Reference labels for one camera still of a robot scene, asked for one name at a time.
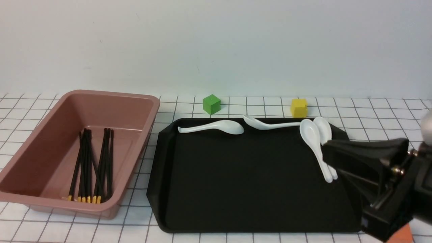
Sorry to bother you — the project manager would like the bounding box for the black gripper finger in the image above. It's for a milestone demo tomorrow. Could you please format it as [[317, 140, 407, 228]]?
[[322, 138, 409, 169], [323, 157, 394, 206]]

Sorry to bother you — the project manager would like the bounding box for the white spoon right rear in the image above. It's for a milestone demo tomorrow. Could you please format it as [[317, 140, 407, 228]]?
[[313, 117, 338, 180]]

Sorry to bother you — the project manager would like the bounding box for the yellow cube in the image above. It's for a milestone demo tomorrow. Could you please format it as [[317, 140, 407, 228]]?
[[290, 99, 308, 117]]

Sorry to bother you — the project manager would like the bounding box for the white spoon far left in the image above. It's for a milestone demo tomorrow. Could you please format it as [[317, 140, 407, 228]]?
[[178, 120, 244, 135]]

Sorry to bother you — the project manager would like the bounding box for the orange cube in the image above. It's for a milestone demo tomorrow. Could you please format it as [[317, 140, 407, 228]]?
[[386, 224, 413, 243]]

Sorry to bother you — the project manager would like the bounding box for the green cube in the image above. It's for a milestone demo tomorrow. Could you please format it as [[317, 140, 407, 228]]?
[[202, 94, 221, 115]]

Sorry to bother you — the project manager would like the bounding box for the black chopstick rightmost in bin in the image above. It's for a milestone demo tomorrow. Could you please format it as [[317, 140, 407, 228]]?
[[106, 129, 114, 200]]

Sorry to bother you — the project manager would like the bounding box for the white spoon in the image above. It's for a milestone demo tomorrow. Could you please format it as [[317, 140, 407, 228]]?
[[243, 115, 301, 131], [178, 120, 244, 135], [313, 117, 338, 180], [299, 119, 333, 183]]

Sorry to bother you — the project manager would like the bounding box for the white spoon top middle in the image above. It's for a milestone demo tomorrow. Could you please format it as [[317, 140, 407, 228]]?
[[243, 115, 301, 131]]

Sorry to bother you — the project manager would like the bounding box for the black plastic tray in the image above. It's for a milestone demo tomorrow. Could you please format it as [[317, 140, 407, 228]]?
[[147, 118, 366, 233]]

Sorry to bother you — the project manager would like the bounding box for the black chopstick yellow tip leftmost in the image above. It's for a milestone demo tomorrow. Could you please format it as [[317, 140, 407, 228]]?
[[67, 132, 82, 201]]

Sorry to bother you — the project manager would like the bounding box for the black chopstick yellow tip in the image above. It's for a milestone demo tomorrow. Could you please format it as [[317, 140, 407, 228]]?
[[82, 129, 91, 203], [96, 128, 110, 204], [84, 129, 103, 204], [92, 128, 108, 204], [78, 132, 86, 203], [67, 132, 82, 201]]

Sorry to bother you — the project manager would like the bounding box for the pink plastic bin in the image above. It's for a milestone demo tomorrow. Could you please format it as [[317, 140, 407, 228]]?
[[0, 90, 160, 219]]

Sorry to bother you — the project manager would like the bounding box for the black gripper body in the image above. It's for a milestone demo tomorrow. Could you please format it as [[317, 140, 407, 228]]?
[[360, 142, 432, 242]]

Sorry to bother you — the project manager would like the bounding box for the white checkered tablecloth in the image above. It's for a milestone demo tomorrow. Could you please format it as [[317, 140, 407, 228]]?
[[0, 93, 431, 243]]

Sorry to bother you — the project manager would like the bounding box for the white spoon right front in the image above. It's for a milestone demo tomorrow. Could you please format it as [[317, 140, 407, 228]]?
[[299, 119, 333, 183]]

